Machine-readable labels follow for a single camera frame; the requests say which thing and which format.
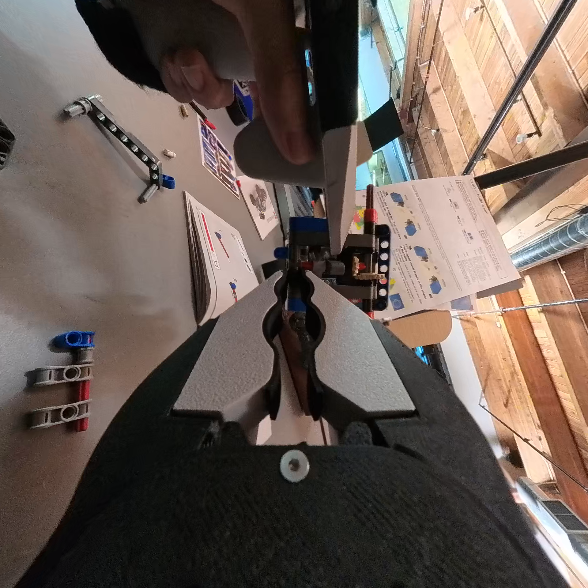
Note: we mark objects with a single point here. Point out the black lego axle red tip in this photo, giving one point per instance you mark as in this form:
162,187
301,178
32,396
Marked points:
202,115

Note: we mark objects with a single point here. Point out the white paper with dark picture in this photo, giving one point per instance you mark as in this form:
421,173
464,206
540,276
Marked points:
259,206

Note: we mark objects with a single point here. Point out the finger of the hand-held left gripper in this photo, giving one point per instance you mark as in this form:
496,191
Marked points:
341,193
266,160

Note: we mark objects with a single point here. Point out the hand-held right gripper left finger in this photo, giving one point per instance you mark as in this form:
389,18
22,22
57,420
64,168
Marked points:
229,358

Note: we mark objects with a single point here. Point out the black lego beam grey axles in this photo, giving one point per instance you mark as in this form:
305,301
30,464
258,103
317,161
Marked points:
124,138

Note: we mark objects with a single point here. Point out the person's left forearm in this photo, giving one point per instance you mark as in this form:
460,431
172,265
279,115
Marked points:
115,36

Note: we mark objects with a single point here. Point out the black metal pole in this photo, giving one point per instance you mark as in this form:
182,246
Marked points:
519,87

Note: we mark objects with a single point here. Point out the person's left hand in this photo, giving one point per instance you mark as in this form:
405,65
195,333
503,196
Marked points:
280,82

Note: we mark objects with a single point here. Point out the silver ventilation duct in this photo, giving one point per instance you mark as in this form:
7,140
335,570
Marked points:
551,243

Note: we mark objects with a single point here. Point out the black metal beam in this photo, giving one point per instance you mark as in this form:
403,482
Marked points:
528,167

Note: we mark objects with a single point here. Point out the white printed instruction sheet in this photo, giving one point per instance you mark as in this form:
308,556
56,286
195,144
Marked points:
459,229

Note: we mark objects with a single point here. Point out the multicoloured lego assembly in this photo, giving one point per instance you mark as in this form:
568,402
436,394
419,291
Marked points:
305,227

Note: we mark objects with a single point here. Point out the lego instruction booklet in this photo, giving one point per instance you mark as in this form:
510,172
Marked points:
220,257

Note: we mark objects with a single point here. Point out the blue sticker sheet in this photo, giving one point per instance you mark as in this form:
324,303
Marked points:
216,156

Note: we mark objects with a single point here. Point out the black lego tyre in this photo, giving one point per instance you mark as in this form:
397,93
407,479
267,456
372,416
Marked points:
239,112
5,144

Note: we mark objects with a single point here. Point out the red axle grey blue connectors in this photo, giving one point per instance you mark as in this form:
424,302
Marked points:
59,374

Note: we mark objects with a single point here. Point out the tan cardboard piece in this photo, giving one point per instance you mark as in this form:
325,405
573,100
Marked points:
422,328

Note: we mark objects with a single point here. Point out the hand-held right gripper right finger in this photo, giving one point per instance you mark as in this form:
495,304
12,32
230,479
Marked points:
363,363

